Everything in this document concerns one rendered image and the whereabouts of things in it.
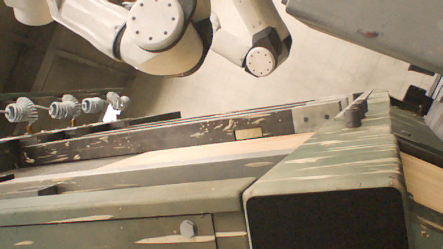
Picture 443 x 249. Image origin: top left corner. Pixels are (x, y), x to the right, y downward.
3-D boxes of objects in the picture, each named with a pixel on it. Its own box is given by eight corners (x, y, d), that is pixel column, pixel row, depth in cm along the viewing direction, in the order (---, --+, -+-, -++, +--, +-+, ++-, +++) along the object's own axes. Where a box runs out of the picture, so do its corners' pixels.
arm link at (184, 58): (83, 43, 73) (177, 101, 67) (46, 14, 63) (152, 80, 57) (119, -11, 73) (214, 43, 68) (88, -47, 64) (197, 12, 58)
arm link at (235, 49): (219, 46, 129) (277, 78, 125) (203, 56, 120) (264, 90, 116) (231, 12, 123) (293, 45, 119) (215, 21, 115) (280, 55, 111)
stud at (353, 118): (362, 128, 65) (359, 107, 65) (345, 130, 66) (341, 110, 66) (362, 126, 68) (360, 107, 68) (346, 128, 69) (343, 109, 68)
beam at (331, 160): (429, 338, 30) (407, 180, 30) (259, 331, 35) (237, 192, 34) (391, 109, 237) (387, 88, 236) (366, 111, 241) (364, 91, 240)
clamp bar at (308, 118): (341, 129, 114) (328, 35, 112) (-7, 170, 155) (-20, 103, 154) (345, 125, 123) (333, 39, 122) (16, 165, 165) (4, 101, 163)
